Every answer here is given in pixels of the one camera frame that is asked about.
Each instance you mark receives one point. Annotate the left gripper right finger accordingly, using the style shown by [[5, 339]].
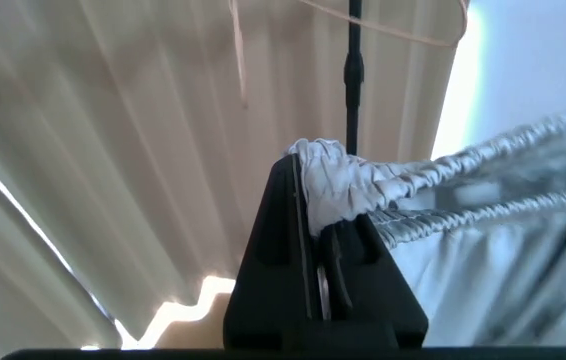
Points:
[[378, 300]]

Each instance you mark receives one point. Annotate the beige curtain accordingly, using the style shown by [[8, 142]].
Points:
[[113, 125]]

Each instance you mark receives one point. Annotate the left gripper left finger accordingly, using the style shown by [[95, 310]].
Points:
[[268, 280]]

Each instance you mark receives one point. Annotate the black clothes rack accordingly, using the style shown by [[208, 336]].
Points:
[[353, 75]]

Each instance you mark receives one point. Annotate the pale grey shorts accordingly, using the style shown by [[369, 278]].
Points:
[[463, 280]]

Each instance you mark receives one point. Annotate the pink clothes hanger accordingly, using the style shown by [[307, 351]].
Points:
[[238, 50]]

